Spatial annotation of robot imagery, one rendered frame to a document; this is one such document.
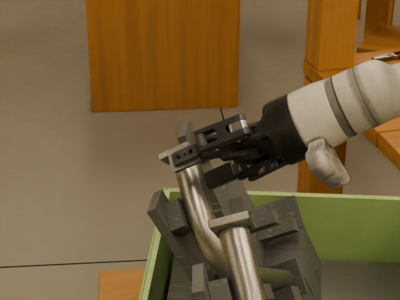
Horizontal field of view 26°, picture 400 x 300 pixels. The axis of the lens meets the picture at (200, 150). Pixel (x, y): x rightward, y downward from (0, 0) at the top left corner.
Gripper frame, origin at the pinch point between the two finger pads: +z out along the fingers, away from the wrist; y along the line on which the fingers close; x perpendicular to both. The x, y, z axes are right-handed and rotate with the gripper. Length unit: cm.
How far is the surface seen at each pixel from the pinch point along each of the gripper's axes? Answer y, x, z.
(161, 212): 2.3, 4.0, 4.3
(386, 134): -76, -22, -12
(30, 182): -174, -96, 135
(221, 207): -16.2, -0.4, 3.8
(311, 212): -39.0, -2.0, -1.8
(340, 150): -110, -36, 5
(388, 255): -48.5, 6.4, -9.1
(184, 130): -9.0, -9.7, 3.1
